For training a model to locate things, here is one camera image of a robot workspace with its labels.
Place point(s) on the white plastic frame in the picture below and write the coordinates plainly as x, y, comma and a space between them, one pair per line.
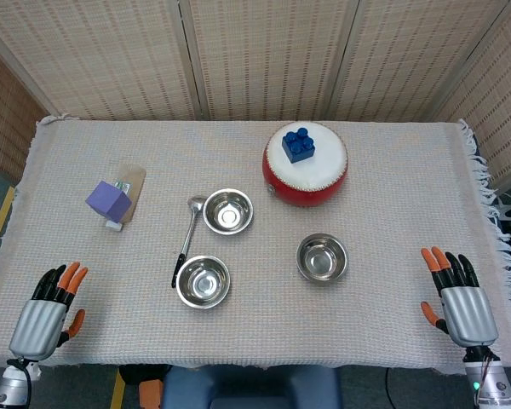
509, 211

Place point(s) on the purple cube block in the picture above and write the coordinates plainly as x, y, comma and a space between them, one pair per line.
108, 200

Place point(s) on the woven bamboo screen panel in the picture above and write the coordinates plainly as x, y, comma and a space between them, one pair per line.
268, 55
4, 119
409, 59
102, 59
500, 98

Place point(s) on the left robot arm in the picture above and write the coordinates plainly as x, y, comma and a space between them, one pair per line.
10, 387

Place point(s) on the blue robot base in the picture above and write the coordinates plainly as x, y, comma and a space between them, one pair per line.
251, 389

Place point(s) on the orange box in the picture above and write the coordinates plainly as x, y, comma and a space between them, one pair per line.
151, 394

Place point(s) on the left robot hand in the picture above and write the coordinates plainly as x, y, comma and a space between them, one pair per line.
38, 326

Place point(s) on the beige woven tablecloth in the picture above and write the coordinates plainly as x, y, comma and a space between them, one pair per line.
387, 213

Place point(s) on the stainless steel bowl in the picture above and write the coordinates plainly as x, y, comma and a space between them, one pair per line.
322, 257
228, 211
203, 281

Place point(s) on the blue toy brick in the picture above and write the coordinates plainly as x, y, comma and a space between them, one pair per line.
298, 147

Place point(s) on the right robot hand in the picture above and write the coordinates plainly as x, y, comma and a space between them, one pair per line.
470, 313

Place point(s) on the red drum white skin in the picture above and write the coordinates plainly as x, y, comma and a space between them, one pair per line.
306, 187

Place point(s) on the small green patterned item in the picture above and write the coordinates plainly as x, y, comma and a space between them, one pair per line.
122, 186

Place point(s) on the small white block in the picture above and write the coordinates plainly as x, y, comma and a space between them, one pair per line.
114, 226

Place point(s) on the wooden flat board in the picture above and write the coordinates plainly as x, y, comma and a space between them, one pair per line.
137, 181

